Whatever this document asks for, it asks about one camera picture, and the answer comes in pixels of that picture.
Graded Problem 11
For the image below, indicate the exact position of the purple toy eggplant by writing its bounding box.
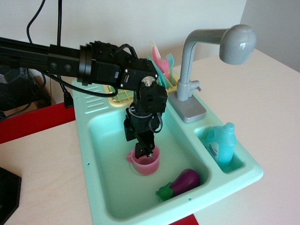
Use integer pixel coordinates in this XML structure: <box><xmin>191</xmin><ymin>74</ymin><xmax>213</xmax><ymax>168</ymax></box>
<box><xmin>156</xmin><ymin>169</ymin><xmax>201</xmax><ymax>201</ymax></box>

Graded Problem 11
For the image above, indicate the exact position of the teal toy fork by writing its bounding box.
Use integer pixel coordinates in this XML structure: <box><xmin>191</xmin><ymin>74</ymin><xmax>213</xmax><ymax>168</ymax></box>
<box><xmin>166</xmin><ymin>53</ymin><xmax>174</xmax><ymax>86</ymax></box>

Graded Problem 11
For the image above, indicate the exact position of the grey toy faucet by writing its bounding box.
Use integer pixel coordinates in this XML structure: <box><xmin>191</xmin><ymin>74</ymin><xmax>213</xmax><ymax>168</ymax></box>
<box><xmin>168</xmin><ymin>24</ymin><xmax>257</xmax><ymax>123</ymax></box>

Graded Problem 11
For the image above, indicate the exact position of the thin black power cable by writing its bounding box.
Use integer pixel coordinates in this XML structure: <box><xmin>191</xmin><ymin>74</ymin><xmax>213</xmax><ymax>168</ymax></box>
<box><xmin>26</xmin><ymin>0</ymin><xmax>46</xmax><ymax>90</ymax></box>

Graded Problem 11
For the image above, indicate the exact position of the blue toy detergent bottle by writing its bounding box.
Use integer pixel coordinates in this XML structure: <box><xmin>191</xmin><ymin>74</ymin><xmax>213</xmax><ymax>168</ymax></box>
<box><xmin>204</xmin><ymin>122</ymin><xmax>237</xmax><ymax>169</ymax></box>

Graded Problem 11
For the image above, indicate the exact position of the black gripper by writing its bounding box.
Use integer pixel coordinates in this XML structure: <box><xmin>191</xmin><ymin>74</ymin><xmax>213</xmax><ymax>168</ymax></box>
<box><xmin>124</xmin><ymin>106</ymin><xmax>163</xmax><ymax>158</ymax></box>

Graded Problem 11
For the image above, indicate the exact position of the yellow toy drying rack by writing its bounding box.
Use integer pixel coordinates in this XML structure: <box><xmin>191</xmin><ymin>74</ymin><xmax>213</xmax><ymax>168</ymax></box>
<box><xmin>109</xmin><ymin>70</ymin><xmax>179</xmax><ymax>107</ymax></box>

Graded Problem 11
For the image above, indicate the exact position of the cardboard box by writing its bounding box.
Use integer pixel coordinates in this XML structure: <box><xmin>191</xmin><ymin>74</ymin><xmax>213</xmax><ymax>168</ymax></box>
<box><xmin>0</xmin><ymin>75</ymin><xmax>53</xmax><ymax>120</ymax></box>

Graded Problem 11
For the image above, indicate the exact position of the pink toy fork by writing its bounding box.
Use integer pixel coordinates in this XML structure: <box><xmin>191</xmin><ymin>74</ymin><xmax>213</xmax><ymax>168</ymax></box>
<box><xmin>157</xmin><ymin>58</ymin><xmax>170</xmax><ymax>80</ymax></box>

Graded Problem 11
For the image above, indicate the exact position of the teal toy plate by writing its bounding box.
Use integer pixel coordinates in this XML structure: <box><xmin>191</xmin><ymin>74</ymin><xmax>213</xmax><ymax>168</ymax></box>
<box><xmin>146</xmin><ymin>56</ymin><xmax>169</xmax><ymax>89</ymax></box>

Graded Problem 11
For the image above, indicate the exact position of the pink plastic toy cup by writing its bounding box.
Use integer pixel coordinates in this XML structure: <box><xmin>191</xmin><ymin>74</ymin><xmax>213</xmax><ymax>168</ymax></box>
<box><xmin>126</xmin><ymin>145</ymin><xmax>160</xmax><ymax>176</ymax></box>

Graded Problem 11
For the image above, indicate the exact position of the black bag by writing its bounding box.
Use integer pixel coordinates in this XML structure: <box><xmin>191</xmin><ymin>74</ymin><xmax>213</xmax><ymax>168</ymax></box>
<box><xmin>0</xmin><ymin>65</ymin><xmax>51</xmax><ymax>111</ymax></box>

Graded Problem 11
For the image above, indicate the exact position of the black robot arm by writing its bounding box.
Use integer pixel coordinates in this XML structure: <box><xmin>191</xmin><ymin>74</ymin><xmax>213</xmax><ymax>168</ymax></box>
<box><xmin>0</xmin><ymin>38</ymin><xmax>167</xmax><ymax>158</ymax></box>

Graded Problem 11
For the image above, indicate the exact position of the black braided cable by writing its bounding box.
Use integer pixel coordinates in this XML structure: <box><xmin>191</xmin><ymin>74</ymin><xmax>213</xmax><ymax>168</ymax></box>
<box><xmin>56</xmin><ymin>0</ymin><xmax>118</xmax><ymax>109</ymax></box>

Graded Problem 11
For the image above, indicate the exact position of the black stand base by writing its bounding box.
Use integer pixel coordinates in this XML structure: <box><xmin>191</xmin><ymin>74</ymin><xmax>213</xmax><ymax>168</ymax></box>
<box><xmin>0</xmin><ymin>167</ymin><xmax>22</xmax><ymax>225</ymax></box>

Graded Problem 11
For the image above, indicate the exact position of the pink toy plate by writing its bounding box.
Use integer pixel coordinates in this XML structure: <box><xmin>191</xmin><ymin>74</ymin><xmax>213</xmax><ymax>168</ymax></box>
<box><xmin>150</xmin><ymin>41</ymin><xmax>165</xmax><ymax>73</ymax></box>

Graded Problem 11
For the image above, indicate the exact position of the mint green toy sink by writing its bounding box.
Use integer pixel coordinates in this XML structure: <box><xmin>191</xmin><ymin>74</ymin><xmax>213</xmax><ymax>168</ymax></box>
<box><xmin>73</xmin><ymin>91</ymin><xmax>263</xmax><ymax>225</ymax></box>

